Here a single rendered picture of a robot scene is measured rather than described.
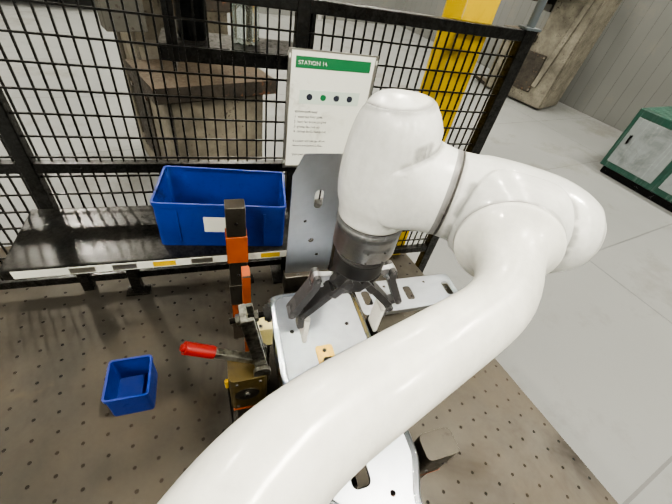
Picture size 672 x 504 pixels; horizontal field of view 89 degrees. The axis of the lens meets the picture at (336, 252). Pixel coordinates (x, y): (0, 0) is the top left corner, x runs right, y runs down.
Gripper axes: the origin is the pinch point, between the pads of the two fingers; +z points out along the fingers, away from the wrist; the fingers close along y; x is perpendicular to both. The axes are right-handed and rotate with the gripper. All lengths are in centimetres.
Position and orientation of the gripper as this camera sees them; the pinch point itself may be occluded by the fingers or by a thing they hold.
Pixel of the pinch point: (339, 327)
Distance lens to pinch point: 64.5
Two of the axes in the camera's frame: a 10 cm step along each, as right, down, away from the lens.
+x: -2.7, -6.9, 6.7
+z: -1.6, 7.2, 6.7
